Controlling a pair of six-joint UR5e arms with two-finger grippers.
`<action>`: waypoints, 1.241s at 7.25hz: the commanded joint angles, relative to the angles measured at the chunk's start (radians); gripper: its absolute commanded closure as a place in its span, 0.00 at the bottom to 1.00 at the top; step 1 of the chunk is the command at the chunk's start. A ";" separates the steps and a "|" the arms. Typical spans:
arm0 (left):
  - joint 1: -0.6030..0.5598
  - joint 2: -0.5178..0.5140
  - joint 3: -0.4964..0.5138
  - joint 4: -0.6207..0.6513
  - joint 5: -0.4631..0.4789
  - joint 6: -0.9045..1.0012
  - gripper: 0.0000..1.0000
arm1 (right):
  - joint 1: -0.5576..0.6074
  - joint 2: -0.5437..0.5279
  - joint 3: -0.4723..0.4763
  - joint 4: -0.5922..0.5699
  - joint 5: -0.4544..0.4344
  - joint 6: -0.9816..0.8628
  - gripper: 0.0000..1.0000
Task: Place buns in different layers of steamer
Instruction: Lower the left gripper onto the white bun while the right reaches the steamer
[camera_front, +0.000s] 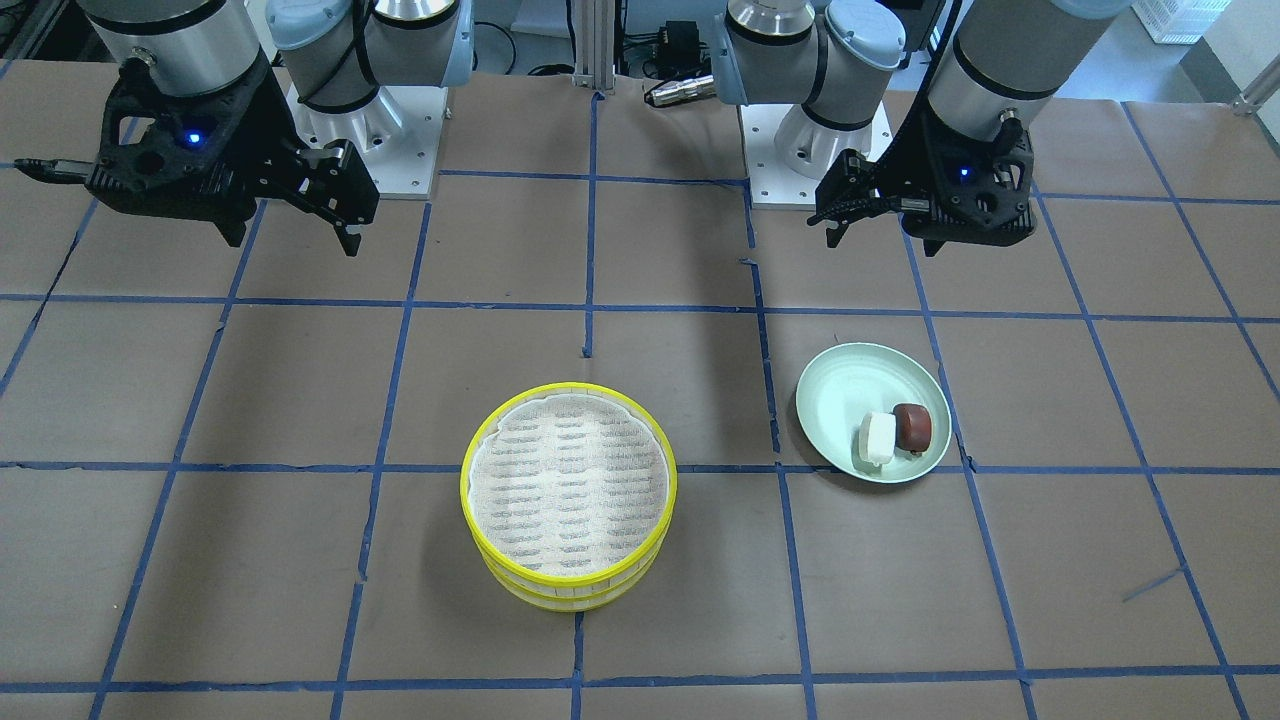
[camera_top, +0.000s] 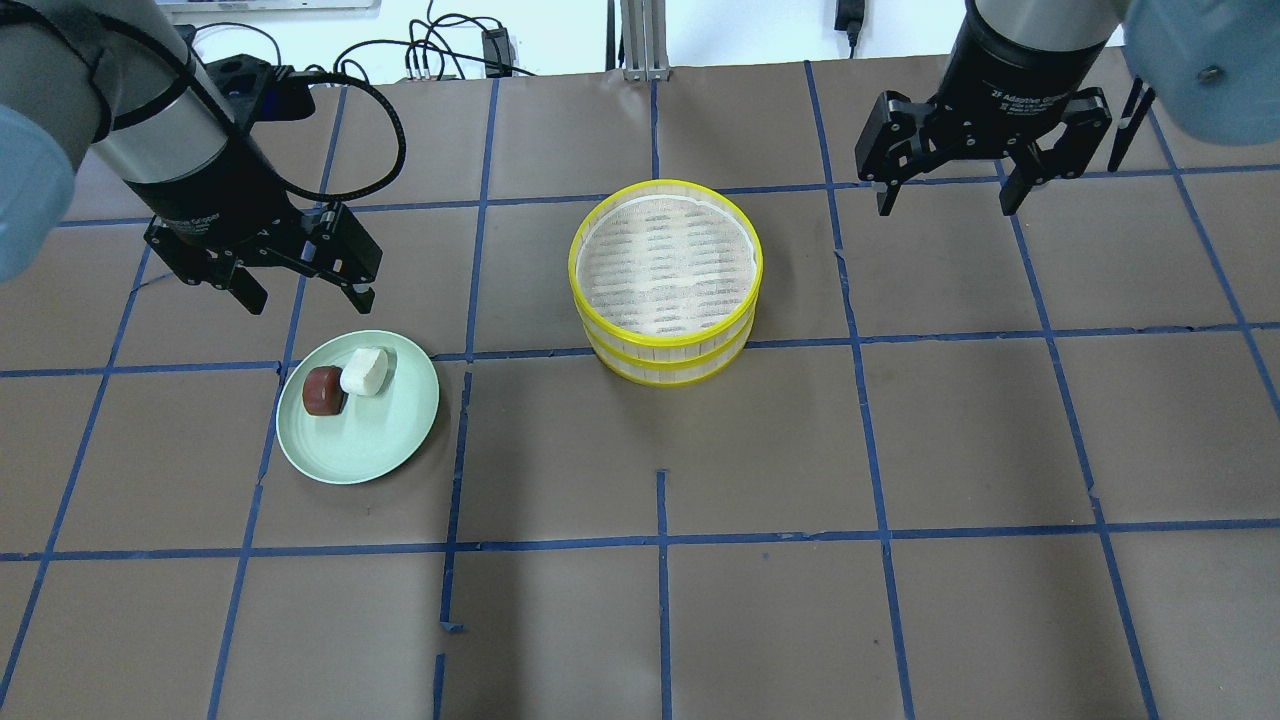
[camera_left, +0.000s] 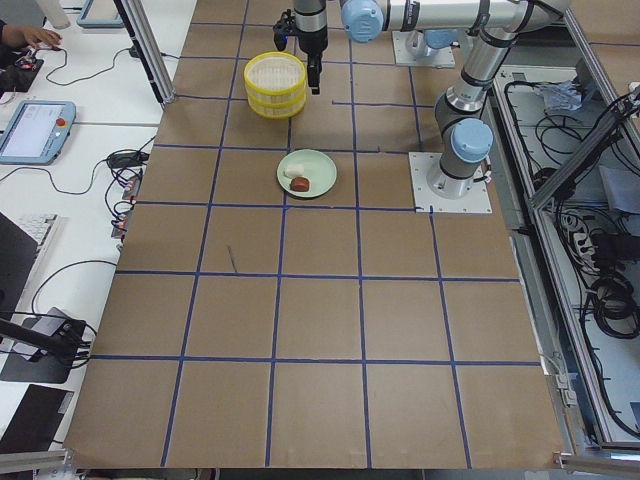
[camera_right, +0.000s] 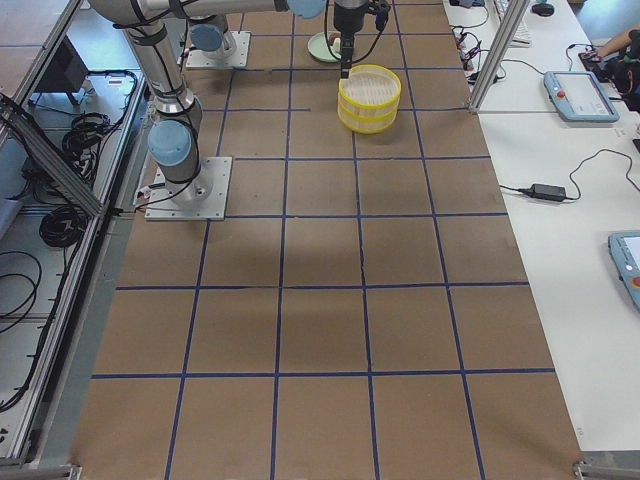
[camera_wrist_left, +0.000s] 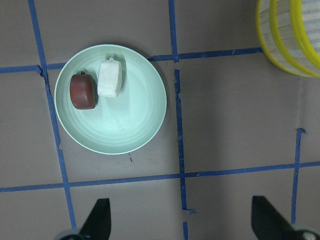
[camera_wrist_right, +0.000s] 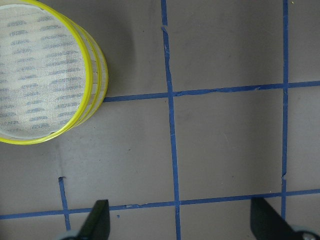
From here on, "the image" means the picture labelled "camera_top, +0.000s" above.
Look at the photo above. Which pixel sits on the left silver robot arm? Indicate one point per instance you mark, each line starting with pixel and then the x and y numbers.
pixel 115 78

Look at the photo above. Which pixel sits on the aluminium frame post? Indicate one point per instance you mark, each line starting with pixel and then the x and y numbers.
pixel 644 40

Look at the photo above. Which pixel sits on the brown steamed bun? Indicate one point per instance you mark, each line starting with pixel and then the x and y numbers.
pixel 322 393

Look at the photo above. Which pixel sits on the black power adapter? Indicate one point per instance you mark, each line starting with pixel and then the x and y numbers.
pixel 498 53

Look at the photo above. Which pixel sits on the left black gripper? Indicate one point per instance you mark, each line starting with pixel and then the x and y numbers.
pixel 222 207

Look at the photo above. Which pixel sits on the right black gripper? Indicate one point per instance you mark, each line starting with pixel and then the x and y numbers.
pixel 1008 75

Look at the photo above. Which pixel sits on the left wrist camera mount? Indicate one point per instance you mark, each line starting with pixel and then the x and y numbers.
pixel 255 90

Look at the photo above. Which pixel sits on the light green plate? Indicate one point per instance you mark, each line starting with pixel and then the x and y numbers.
pixel 372 434

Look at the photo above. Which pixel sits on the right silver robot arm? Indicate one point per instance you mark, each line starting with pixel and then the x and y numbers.
pixel 1212 64

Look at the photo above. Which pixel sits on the white steamed bun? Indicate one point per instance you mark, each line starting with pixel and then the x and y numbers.
pixel 365 372

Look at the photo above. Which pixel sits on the yellow steamer layer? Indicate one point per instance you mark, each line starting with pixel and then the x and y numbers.
pixel 665 263
pixel 674 366

